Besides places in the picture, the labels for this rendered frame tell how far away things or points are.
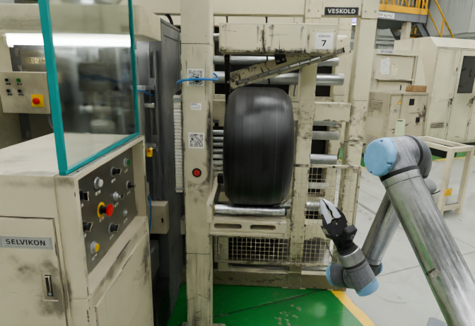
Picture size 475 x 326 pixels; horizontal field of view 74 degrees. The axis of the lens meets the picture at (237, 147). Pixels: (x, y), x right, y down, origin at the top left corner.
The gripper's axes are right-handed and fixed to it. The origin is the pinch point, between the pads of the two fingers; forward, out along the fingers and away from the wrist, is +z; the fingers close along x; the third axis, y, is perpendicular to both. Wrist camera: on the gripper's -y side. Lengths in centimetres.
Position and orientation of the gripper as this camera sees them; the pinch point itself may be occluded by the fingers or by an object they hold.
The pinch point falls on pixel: (324, 201)
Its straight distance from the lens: 125.2
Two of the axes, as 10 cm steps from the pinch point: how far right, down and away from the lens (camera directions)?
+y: -1.2, 1.8, 9.8
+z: -4.5, -8.9, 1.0
